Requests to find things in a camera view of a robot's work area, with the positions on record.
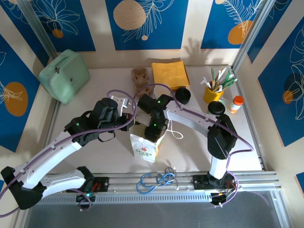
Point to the white paper takeout bag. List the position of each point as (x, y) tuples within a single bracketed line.
[(142, 149)]

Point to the black cup lid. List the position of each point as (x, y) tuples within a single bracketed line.
[(216, 108)]

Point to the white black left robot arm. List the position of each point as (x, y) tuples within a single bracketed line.
[(54, 154)]

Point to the stack of black lids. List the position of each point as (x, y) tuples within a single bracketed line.
[(183, 96)]

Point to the brown cardboard cup carrier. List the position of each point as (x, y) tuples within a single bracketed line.
[(140, 80)]

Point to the yellow napkin stack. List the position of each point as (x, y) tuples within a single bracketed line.
[(168, 73)]

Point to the mint green lunch bag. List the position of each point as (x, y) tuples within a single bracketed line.
[(64, 76)]

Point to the yellow holder cup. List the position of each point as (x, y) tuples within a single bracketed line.
[(212, 96)]

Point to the wooden stir sticks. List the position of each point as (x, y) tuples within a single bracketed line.
[(217, 86)]

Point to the clear plastic packet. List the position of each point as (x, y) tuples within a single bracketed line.
[(225, 103)]

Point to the green white wrapped straw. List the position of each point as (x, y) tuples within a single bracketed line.
[(213, 76), (231, 82)]

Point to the orange capped bottle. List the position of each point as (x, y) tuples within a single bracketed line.
[(235, 105)]

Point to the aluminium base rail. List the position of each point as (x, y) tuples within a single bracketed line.
[(123, 181)]

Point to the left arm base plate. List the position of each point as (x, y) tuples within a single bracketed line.
[(102, 184)]

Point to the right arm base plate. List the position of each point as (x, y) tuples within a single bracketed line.
[(199, 183)]

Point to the aluminium frame post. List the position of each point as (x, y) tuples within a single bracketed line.
[(38, 28), (251, 31)]

